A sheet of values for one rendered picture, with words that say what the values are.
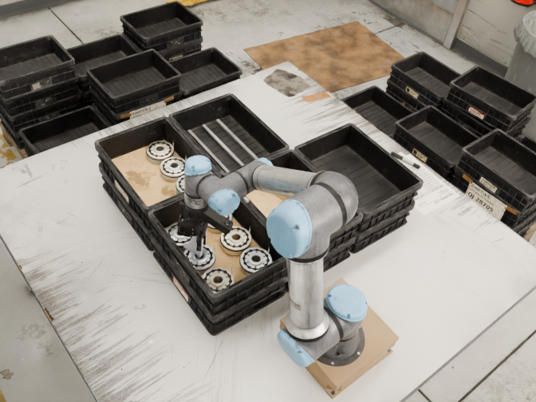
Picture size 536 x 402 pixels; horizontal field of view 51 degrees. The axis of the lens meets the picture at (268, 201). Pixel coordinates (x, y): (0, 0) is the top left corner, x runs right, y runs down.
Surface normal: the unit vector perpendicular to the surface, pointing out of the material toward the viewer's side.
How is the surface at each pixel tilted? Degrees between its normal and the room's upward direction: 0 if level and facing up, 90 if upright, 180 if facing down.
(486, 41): 90
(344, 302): 6
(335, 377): 4
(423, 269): 0
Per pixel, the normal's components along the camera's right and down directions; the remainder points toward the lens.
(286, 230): -0.77, 0.34
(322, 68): 0.08, -0.68
